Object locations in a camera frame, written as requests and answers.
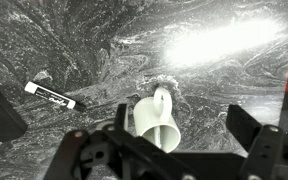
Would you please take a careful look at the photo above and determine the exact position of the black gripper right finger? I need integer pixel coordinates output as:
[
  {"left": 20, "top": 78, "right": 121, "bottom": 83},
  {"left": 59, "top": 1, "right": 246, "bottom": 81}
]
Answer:
[{"left": 225, "top": 104, "right": 264, "bottom": 153}]

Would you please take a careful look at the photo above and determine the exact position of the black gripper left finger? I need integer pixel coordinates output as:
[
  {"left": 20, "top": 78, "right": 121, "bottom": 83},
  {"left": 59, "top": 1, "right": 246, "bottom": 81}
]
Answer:
[{"left": 113, "top": 103, "right": 130, "bottom": 132}]

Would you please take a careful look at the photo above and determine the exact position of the white ceramic mug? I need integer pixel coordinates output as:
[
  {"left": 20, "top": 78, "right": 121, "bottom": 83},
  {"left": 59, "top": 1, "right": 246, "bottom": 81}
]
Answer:
[{"left": 132, "top": 86, "right": 182, "bottom": 155}]

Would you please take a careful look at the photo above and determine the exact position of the white marker with black cap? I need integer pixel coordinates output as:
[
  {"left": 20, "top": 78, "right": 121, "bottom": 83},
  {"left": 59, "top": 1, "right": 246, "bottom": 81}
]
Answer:
[{"left": 23, "top": 80, "right": 88, "bottom": 113}]

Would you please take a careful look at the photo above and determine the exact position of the black rectangular eraser block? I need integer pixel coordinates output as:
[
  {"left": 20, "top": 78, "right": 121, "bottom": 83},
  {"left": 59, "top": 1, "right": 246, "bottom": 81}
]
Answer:
[{"left": 0, "top": 79, "right": 29, "bottom": 144}]

